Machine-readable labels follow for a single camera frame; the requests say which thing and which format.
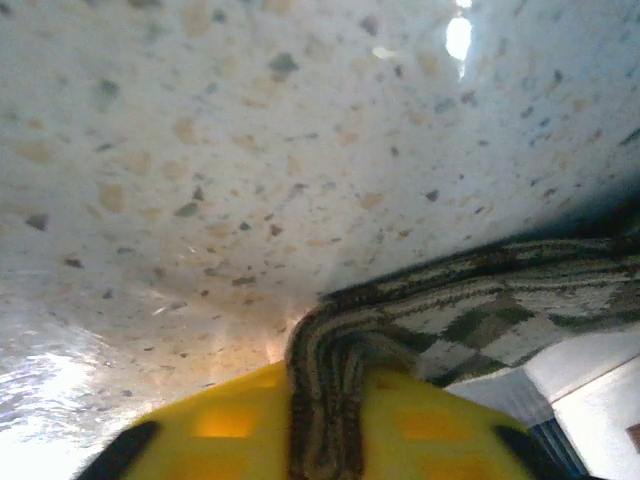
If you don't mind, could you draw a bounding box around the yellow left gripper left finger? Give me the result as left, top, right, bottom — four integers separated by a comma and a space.
74, 360, 296, 480

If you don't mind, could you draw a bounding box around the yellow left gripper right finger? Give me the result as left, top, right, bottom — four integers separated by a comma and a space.
357, 369, 581, 480

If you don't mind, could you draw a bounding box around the brown beige argyle sock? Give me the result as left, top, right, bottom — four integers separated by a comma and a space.
284, 234, 640, 480

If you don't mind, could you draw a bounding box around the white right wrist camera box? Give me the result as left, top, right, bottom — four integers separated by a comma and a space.
442, 327, 640, 480

